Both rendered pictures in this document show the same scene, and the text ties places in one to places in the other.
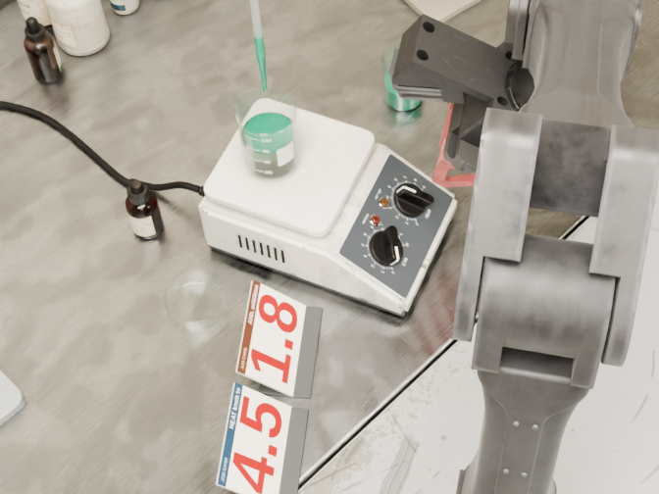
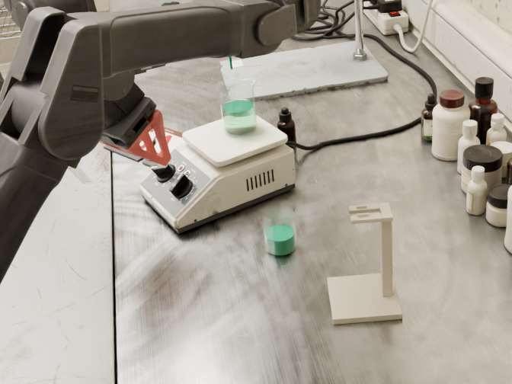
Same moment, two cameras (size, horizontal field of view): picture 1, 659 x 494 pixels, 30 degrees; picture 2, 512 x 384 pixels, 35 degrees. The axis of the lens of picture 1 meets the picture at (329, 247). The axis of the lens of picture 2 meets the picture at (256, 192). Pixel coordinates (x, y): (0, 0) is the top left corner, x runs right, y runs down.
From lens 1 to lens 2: 156 cm
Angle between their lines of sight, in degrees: 81
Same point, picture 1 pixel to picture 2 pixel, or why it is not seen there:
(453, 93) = not seen: hidden behind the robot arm
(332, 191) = (200, 141)
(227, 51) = (390, 196)
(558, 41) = not seen: outside the picture
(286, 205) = (209, 128)
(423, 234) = (164, 195)
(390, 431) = (98, 178)
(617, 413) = not seen: hidden behind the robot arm
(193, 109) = (353, 174)
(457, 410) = (81, 198)
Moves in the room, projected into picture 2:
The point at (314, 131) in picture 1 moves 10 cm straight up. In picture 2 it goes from (243, 145) to (235, 80)
